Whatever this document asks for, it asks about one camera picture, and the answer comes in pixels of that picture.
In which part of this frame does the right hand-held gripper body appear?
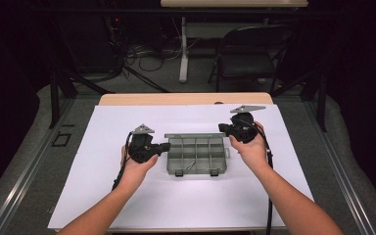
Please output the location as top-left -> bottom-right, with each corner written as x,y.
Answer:
229,104 -> 267,144

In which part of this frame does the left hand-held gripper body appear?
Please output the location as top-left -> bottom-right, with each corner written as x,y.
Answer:
128,123 -> 161,165

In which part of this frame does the grey plastic compartment box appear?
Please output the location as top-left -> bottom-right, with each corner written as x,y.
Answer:
164,132 -> 231,178

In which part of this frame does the person's right hand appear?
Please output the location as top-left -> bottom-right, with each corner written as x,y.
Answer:
228,121 -> 270,171

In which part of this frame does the person's left hand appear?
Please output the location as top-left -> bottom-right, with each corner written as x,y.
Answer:
118,144 -> 161,194

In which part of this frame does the white board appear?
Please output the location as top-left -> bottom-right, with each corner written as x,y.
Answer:
47,103 -> 324,231

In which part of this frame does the light wooden table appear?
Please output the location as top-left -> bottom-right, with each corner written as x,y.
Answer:
97,92 -> 274,107

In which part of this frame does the black folding chair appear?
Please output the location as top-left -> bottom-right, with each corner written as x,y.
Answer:
207,24 -> 296,94

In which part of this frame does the black metal stand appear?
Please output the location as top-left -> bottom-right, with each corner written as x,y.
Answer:
46,69 -> 113,130
269,69 -> 328,133

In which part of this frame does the dark equipment cabinet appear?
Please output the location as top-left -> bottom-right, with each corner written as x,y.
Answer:
54,13 -> 120,75

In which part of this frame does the desk with white leg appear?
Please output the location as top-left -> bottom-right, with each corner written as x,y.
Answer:
160,0 -> 309,84

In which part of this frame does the left hand-held gripper cable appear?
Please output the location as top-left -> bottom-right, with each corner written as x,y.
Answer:
111,130 -> 135,192

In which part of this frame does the hand-held gripper cable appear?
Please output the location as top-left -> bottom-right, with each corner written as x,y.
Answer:
241,118 -> 274,235
111,130 -> 135,192

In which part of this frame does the right hand-held gripper cable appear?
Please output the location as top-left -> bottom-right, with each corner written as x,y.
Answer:
241,118 -> 274,235

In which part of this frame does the bundle of floor cables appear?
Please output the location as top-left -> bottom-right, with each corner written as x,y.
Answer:
122,38 -> 185,73

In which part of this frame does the aluminium floor rail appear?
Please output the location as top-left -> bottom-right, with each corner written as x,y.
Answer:
303,100 -> 376,235
0,97 -> 76,235

